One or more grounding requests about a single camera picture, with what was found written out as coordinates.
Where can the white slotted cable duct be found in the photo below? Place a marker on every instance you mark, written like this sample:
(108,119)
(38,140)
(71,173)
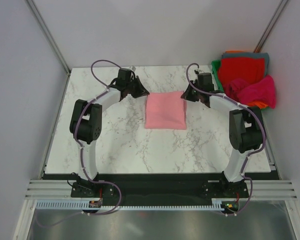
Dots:
(86,205)

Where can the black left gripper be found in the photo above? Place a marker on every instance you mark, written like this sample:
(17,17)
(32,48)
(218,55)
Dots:
(141,91)

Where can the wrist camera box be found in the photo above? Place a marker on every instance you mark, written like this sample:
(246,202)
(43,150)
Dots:
(205,78)
(126,74)

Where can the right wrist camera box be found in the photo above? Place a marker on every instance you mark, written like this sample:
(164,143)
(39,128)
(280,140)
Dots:
(205,78)

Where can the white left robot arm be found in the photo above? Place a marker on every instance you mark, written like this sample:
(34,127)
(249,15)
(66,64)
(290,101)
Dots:
(86,119)

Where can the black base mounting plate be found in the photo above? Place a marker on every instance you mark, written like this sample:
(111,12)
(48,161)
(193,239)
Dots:
(178,189)

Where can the left aluminium frame post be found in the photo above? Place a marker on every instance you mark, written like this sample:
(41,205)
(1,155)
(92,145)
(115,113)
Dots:
(48,35)

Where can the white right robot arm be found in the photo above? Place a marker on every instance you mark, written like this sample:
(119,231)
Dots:
(246,130)

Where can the aluminium frame post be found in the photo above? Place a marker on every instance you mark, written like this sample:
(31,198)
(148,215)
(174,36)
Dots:
(48,35)
(271,25)

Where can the pink t-shirt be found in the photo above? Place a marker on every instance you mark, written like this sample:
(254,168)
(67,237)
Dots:
(166,110)

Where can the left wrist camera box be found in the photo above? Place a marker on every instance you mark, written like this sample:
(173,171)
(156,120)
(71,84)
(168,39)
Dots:
(126,74)

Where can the green plastic bin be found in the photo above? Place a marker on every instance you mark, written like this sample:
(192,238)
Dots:
(215,67)

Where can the aluminium front rail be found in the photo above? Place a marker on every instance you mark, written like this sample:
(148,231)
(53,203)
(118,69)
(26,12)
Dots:
(261,190)

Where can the magenta t-shirt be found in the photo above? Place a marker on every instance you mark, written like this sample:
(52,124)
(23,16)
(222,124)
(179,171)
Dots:
(244,93)

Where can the right aluminium frame post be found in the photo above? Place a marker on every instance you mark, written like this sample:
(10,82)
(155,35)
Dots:
(271,25)

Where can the red t-shirt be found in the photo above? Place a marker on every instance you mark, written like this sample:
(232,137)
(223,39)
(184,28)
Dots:
(251,70)

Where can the orange t-shirt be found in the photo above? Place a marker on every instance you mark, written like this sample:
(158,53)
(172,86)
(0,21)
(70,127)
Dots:
(258,104)

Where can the grey t-shirt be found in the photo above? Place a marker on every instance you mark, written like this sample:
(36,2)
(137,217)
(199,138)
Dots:
(253,55)

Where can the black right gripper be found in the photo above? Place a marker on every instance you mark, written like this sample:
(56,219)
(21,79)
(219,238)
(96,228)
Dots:
(187,95)

